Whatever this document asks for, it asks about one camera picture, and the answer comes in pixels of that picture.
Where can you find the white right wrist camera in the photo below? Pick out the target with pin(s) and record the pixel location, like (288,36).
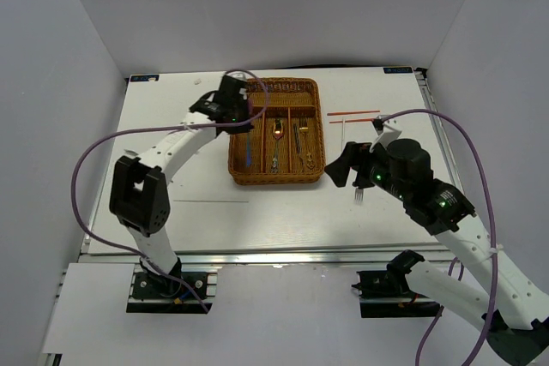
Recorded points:
(387,131)

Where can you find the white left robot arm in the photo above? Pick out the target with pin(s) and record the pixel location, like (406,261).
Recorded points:
(139,196)

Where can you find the blue label sticker right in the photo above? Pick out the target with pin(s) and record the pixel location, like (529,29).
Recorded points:
(398,70)

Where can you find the green handled silver fork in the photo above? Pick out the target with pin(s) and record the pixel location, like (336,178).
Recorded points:
(296,138)

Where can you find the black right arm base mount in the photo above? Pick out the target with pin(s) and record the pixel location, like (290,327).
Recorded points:
(380,298)

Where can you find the iridescent rainbow spoon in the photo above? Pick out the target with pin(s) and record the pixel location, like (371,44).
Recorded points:
(248,158)

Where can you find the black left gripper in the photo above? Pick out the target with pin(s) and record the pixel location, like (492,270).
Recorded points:
(239,128)

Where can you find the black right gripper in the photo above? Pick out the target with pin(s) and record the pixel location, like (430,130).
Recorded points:
(357,156)

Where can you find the blue label sticker left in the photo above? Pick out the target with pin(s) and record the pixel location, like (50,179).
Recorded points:
(144,78)

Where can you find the orange chopstick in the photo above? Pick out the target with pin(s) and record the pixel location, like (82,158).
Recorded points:
(355,120)
(350,113)

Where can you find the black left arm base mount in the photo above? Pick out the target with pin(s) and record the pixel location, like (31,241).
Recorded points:
(151,293)

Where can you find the pink handled silver fork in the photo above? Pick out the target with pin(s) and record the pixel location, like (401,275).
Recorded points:
(358,195)

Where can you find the blue label sticker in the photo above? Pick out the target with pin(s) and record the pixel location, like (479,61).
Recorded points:
(398,70)
(144,78)

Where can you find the brown wicker cutlery tray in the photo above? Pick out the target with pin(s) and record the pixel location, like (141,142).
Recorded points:
(288,99)

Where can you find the ornate silver spoon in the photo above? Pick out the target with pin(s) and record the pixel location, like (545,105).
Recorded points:
(277,133)

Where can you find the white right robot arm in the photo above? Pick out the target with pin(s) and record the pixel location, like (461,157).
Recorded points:
(509,306)

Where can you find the gold ornate fork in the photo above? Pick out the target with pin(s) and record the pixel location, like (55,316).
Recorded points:
(304,132)

